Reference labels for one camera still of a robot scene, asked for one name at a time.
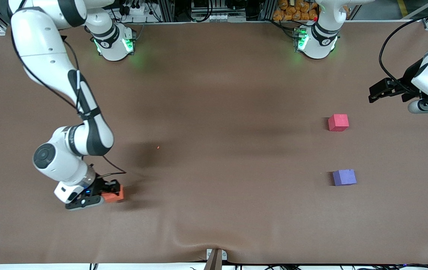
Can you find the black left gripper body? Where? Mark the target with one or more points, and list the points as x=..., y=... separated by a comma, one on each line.
x=409, y=83

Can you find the orange foam block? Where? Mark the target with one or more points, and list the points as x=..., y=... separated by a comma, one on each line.
x=116, y=198

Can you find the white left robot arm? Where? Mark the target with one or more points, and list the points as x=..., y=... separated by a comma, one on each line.
x=317, y=47

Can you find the red foam block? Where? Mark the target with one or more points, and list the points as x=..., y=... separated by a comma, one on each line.
x=338, y=122

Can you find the brown table mat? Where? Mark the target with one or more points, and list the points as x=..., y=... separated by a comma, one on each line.
x=198, y=206

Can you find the purple foam block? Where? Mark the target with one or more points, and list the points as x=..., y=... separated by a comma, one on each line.
x=345, y=177

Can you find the pile of orange toys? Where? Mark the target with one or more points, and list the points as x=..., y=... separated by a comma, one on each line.
x=292, y=11

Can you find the white power strip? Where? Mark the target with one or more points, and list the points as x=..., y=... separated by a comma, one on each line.
x=135, y=10

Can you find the white connector block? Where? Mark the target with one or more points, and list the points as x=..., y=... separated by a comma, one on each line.
x=219, y=17

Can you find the small metal clamp bracket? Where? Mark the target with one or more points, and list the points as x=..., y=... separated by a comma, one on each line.
x=209, y=255

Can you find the grey camera mount pole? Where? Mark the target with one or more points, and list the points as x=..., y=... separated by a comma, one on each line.
x=214, y=262

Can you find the aluminium frame post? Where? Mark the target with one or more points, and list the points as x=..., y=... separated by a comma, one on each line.
x=167, y=11
x=268, y=9

